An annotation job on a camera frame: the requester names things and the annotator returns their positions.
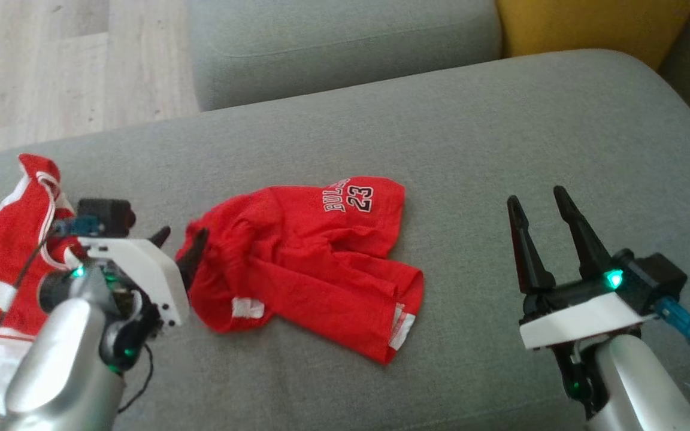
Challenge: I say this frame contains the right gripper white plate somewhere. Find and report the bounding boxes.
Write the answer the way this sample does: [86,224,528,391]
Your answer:
[507,186,660,350]

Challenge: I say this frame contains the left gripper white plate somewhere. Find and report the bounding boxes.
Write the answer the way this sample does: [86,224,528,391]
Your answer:
[78,226,210,327]

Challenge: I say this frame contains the red basketball shorts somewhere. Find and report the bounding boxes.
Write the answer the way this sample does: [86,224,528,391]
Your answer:
[175,175,425,366]

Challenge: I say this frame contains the grey sofa seat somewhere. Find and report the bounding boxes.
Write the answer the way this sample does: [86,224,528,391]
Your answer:
[0,49,690,431]

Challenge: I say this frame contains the yellow cushion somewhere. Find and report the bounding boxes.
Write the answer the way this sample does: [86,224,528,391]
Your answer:
[495,0,690,71]

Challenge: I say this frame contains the grey sofa back cushion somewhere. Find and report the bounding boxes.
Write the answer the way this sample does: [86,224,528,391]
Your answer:
[186,0,504,113]

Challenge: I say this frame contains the left teal cable connector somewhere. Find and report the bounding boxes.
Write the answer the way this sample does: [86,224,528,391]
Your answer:
[55,217,103,237]

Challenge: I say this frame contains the teal cable connector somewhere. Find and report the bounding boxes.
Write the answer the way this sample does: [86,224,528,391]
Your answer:
[55,217,103,237]
[656,296,690,349]

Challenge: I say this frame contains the right teal cable connector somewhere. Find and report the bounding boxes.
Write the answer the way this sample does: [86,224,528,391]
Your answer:
[656,296,690,349]

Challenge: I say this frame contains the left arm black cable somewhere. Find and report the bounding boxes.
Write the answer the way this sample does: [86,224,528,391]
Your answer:
[0,227,61,431]

